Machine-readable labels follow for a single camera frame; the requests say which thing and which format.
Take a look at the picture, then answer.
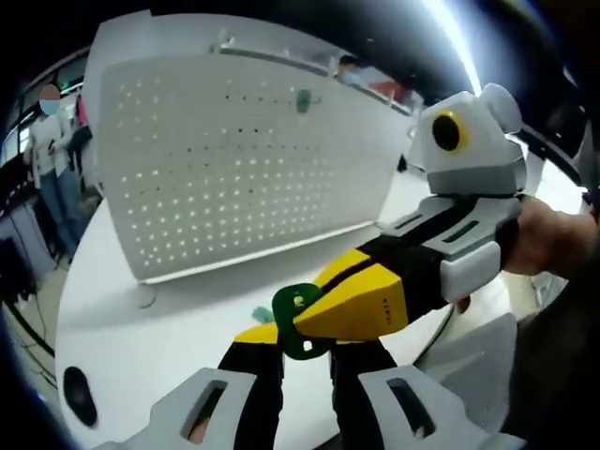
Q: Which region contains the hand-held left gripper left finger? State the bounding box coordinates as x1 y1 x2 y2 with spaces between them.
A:
149 322 287 450

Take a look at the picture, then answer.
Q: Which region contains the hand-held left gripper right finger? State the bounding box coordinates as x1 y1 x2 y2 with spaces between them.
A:
327 339 526 450

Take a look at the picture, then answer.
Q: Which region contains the green hook assembly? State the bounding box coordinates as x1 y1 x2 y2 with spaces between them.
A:
271 282 330 362
251 305 278 327
294 88 323 114

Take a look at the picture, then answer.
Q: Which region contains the white perforated mounting plate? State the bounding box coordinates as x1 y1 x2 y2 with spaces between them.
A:
96 49 398 308

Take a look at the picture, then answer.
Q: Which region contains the person's right hand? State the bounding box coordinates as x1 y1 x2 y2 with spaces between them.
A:
499 194 596 276

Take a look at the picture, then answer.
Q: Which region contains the ceiling light strip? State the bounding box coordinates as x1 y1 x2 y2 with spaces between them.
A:
440 0 493 102

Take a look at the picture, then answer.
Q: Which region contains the black computer mouse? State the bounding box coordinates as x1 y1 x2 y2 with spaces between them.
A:
62 366 99 428

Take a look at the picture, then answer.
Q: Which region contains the white shelf rack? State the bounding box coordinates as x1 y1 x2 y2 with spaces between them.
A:
210 28 343 76

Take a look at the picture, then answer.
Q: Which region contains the black workbench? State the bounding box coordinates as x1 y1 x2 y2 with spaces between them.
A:
0 187 41 306

